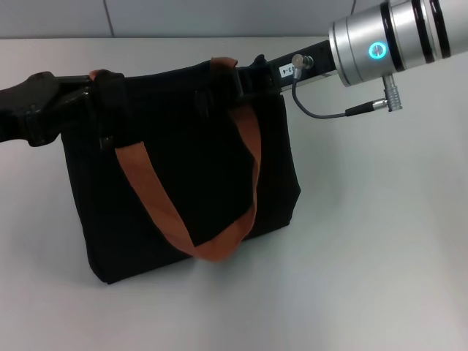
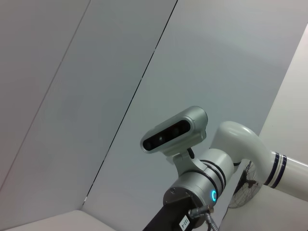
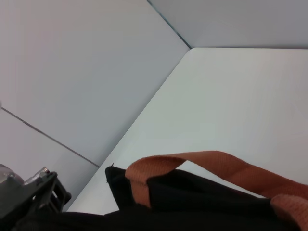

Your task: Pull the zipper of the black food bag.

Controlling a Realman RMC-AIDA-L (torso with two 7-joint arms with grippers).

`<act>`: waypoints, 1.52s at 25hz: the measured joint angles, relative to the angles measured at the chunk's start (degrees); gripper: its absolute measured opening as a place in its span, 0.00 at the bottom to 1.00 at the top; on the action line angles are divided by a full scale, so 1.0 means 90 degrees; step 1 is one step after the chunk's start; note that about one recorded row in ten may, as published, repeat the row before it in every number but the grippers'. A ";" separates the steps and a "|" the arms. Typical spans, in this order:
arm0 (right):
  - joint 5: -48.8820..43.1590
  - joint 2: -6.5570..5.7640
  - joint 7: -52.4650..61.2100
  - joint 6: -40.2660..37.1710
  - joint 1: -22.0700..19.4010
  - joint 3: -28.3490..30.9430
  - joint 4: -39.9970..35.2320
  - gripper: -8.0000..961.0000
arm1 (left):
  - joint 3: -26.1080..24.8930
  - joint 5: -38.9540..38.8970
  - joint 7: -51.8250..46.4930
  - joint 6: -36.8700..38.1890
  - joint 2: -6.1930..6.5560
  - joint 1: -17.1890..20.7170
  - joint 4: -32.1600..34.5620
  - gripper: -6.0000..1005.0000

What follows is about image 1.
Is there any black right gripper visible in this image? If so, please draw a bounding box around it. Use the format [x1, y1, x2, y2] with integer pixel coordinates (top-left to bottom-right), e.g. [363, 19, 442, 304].
[236, 39, 340, 107]

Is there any black bag with orange handles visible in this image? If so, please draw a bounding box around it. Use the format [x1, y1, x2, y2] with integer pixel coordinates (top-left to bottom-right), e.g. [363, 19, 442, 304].
[60, 55, 303, 287]

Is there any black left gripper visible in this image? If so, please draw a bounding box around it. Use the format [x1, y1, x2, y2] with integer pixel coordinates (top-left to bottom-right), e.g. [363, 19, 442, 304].
[0, 71, 100, 148]

